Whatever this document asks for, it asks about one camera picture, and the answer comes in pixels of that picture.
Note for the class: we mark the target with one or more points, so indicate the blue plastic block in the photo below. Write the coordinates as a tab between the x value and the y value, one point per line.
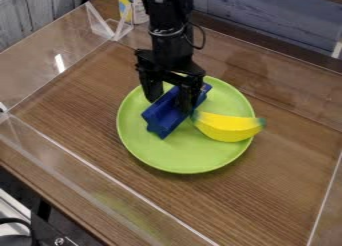
162	115

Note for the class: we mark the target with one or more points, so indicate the clear acrylic enclosure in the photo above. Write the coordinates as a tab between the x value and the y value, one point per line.
277	197

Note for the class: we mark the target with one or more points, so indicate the yellow toy banana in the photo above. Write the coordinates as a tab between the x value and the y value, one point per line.
227	128

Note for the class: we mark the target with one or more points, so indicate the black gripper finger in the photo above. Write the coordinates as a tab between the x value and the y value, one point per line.
190	86
151	83

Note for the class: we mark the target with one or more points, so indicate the green plate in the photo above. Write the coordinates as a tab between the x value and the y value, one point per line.
186	152

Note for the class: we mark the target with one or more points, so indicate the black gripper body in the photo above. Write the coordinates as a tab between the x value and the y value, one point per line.
167	61

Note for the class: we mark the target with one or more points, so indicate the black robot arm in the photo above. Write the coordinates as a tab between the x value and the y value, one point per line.
170	15

